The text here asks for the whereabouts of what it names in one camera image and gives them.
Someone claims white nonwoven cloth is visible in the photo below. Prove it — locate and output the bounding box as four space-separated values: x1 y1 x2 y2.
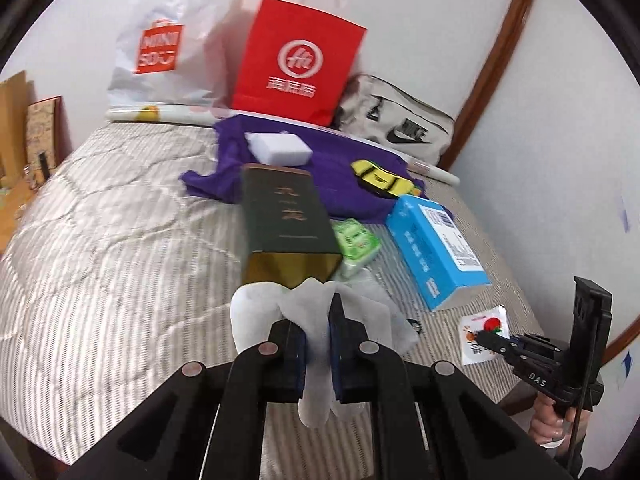
230 276 420 428

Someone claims blue tissue box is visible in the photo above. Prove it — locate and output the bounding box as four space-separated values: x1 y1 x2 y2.
385 195 491 312

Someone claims light green tissue pack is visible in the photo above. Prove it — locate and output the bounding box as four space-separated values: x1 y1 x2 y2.
332 218 382 281

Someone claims red paper bag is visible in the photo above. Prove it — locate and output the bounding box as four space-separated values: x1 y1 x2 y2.
231 0 368 128

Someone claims wooden door frame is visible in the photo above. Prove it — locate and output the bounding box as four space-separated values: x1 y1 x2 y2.
440 0 543 171

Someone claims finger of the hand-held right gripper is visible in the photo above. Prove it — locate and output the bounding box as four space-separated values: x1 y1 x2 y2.
476 330 525 350
487 344 521 367

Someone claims white sponge block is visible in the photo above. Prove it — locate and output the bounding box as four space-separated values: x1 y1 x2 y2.
245 131 314 167

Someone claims grey waist bag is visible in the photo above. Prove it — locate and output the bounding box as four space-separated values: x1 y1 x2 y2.
334 74 457 167

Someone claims wooden headboard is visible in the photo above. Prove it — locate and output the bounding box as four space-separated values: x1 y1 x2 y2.
0 71 31 181

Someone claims person's right hand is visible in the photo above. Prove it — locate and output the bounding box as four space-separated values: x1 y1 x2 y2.
530 392 586 448

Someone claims white plastic shopping bag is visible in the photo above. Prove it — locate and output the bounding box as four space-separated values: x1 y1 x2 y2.
106 0 251 111

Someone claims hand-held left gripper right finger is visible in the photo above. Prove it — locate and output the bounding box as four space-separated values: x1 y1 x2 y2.
327 292 576 480

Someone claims brown patterned book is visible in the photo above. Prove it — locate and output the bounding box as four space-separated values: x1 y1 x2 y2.
25 96 63 171

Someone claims dark green gold box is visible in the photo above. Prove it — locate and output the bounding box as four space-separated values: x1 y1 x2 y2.
240 162 345 290

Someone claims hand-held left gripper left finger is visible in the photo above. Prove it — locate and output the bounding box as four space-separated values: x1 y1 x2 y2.
64 321 307 480

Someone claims purple towel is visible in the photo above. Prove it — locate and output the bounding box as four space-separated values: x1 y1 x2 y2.
180 114 426 226

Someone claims fruit print packet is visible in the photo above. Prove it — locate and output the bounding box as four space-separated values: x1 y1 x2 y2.
459 305 510 367

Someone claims yellow black fabric strap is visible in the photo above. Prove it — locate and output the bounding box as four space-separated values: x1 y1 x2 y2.
350 159 415 197

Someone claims rolled printed paper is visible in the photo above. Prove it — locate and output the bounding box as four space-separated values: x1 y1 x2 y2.
105 104 460 188

